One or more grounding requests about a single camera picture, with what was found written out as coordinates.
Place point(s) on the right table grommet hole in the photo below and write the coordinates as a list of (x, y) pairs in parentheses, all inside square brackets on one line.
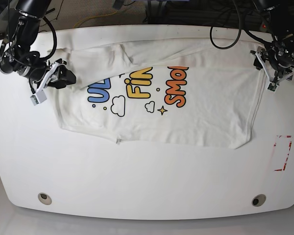
[(258, 200)]

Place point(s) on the white printed T-shirt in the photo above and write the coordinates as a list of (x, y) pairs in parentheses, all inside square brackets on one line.
[(180, 91)]

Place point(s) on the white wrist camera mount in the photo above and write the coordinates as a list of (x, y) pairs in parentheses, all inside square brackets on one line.
[(39, 95), (272, 71)]

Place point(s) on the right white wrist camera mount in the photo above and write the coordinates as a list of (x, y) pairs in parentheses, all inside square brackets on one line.
[(39, 95)]

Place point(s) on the table grommet hole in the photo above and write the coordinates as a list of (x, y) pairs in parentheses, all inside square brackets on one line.
[(258, 200), (44, 199)]

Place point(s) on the left table grommet hole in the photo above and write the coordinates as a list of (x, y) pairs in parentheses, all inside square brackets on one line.
[(44, 199)]

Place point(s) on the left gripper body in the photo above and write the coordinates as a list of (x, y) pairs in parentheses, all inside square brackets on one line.
[(276, 63)]

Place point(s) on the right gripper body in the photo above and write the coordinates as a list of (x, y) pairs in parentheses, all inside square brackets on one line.
[(36, 75)]

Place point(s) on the red tape rectangle marker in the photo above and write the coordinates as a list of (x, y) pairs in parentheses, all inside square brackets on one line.
[(281, 152)]

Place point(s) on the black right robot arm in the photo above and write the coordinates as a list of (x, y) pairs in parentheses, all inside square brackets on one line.
[(16, 55)]

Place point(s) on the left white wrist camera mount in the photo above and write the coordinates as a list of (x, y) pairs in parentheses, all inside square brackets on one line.
[(272, 71)]

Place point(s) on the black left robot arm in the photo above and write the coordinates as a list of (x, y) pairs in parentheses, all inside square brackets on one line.
[(277, 56)]

